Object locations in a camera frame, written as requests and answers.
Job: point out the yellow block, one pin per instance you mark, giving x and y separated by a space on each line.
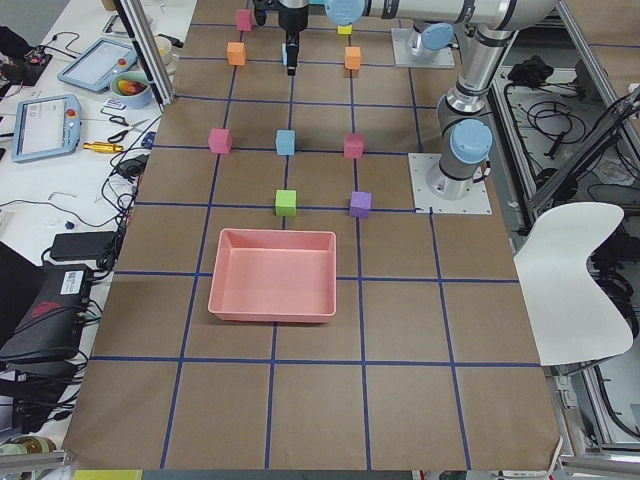
344 30

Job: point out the teach pendant far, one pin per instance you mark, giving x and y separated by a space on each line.
97 67

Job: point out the orange block front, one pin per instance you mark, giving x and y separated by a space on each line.
236 53

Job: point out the brass cylinder tool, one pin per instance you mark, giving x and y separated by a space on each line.
103 147

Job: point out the black scissors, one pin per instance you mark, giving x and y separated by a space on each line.
126 127

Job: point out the pink block front right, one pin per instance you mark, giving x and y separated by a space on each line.
244 20

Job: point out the cream bowl with lemon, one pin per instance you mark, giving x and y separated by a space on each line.
165 50

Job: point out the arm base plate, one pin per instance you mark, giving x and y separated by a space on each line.
442 60
435 193

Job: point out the aluminium frame post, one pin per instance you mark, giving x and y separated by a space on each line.
139 32

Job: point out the green block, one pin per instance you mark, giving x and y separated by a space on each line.
286 203

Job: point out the teach pendant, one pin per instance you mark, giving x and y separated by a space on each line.
46 128
97 67

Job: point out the teach pendant near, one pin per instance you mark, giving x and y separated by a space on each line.
46 128

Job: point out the pink plastic tray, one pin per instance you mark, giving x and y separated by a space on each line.
284 276

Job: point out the black computer box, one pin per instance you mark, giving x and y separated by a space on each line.
51 328

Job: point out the white chair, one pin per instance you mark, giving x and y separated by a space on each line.
572 318

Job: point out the purple block near pink tray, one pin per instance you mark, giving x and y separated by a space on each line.
360 204

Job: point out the pink block front left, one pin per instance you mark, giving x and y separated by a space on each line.
220 141

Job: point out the pink block back left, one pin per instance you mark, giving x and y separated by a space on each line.
353 146

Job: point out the orange block back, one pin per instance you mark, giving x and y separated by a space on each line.
352 58

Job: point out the black power adapter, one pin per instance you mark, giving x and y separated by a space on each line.
81 246

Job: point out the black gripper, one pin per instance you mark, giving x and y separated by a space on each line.
291 19

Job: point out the orange block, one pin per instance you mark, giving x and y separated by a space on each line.
352 58
236 53

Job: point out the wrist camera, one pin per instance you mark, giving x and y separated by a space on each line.
261 9

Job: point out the blue bowl with fruit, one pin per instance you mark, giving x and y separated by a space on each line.
132 89

